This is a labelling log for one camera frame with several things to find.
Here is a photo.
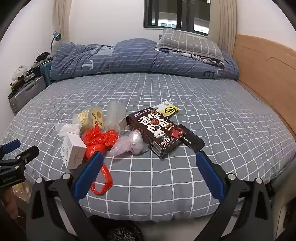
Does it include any pink plastic bag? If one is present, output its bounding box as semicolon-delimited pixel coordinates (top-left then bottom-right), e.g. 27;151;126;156
109;129;148;157

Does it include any printed cloth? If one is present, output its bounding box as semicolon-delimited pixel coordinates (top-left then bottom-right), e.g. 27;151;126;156
159;47;224;68

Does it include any blue desk lamp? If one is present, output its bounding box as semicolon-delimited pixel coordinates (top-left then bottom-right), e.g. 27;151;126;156
50;31;62;55

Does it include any yellow and white packet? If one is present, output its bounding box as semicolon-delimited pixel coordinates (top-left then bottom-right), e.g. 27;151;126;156
151;100;179;117

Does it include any teal suitcase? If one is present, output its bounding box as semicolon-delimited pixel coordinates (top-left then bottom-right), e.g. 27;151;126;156
40;62;53;87

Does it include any yellow plastic bag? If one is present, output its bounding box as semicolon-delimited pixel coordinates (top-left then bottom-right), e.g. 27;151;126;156
11;181;31;202

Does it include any brown cookie box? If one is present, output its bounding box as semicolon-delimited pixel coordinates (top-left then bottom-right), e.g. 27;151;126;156
119;107;193;159

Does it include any dark framed window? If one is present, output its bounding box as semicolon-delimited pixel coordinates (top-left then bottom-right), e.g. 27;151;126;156
143;0;211;35

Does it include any beige curtain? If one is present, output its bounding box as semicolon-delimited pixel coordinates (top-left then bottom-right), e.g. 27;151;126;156
54;0;71;43
209;0;237;57

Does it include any blue striped quilt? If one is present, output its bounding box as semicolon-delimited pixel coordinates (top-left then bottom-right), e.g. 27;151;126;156
50;38;240;81

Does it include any white tissue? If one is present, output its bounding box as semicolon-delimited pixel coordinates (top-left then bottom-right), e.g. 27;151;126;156
54;123;81;139

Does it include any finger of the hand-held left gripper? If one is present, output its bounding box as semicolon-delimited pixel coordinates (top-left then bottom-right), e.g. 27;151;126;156
0;140;21;155
0;146;40;168

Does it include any person's left hand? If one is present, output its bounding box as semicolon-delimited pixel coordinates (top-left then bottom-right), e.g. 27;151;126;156
0;186;19;220

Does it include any pile of dark clutter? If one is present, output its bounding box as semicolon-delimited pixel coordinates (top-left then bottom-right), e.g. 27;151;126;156
9;52;52;92

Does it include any trash bin with black bag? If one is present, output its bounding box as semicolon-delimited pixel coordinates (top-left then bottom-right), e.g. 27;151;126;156
106;225;141;241

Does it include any clear bubble wrap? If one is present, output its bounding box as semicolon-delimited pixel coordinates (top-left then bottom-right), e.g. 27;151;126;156
104;100;126;132

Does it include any small white box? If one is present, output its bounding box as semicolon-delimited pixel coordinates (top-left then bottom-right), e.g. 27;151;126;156
60;131;87;169

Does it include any yellow cup with clear lid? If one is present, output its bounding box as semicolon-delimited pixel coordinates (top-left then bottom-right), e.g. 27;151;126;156
77;106;104;130

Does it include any wooden headboard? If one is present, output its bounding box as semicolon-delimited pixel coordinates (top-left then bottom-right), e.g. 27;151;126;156
232;34;296;142

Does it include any grey suitcase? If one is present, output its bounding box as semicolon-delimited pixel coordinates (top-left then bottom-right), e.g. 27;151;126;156
8;75;47;115

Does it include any black sachet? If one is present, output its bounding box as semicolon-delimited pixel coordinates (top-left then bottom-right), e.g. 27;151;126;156
178;124;206;153

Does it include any grey checked pillow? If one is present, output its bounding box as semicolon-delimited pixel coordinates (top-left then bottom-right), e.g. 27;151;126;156
156;27;225;65

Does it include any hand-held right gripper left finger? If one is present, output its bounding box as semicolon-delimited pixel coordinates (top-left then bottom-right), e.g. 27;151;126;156
25;152;104;241

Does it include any red plastic bag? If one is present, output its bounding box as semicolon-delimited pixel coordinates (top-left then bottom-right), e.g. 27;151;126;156
82;126;118;195

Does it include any bed with grey checked sheet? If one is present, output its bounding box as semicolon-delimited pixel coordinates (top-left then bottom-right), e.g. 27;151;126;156
0;72;296;220

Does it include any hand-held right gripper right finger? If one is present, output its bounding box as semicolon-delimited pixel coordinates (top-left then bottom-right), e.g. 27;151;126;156
195;150;274;241

